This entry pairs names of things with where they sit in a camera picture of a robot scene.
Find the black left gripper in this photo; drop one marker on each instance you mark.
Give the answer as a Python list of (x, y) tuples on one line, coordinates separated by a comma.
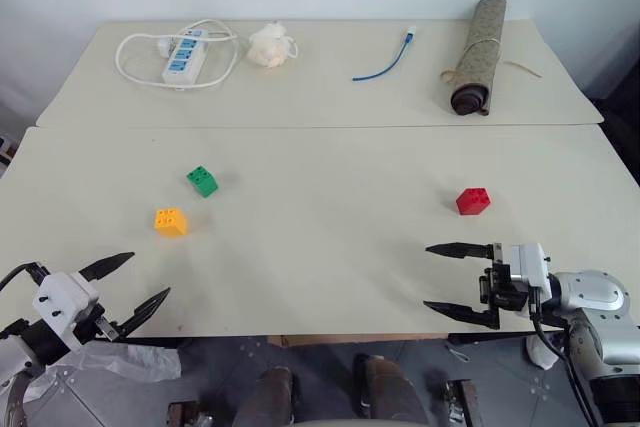
[(95, 324)]

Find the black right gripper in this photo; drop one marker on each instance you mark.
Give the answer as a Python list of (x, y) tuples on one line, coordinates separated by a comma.
[(502, 292)]

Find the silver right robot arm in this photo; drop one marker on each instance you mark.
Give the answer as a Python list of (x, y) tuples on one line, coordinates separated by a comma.
[(597, 297)]

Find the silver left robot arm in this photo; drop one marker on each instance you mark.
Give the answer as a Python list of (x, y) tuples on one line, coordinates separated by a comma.
[(11, 354)]

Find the yellow toy building block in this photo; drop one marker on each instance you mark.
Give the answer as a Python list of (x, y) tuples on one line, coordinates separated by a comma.
[(171, 222)]

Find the red toy building block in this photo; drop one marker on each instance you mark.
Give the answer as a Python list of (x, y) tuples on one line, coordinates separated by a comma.
[(472, 201)]

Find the white crumpled object on floor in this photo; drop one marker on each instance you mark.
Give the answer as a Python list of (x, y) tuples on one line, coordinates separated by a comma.
[(541, 352)]

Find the green toy building block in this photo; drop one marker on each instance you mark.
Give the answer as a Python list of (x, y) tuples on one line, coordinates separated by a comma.
[(203, 181)]

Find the dark brown rounded shape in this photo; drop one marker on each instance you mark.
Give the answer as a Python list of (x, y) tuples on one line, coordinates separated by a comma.
[(267, 397), (387, 389)]

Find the rolled patterned brown mat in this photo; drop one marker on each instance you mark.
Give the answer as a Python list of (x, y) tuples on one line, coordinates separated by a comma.
[(477, 52)]

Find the white power strip blue sockets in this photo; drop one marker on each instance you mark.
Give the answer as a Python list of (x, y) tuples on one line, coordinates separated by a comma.
[(184, 58)]

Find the cream cloth ball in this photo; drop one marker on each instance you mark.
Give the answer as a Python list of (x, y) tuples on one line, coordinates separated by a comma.
[(269, 46)]

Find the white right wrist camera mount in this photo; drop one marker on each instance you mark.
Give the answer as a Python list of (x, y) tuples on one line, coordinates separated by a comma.
[(530, 267)]

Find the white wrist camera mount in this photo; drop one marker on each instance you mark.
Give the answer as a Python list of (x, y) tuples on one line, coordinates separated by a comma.
[(530, 267), (62, 297)]

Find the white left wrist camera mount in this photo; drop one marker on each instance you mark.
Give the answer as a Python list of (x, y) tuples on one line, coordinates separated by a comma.
[(62, 297)]

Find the dark metal foot bracket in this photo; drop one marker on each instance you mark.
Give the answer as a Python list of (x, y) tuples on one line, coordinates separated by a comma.
[(462, 399)]

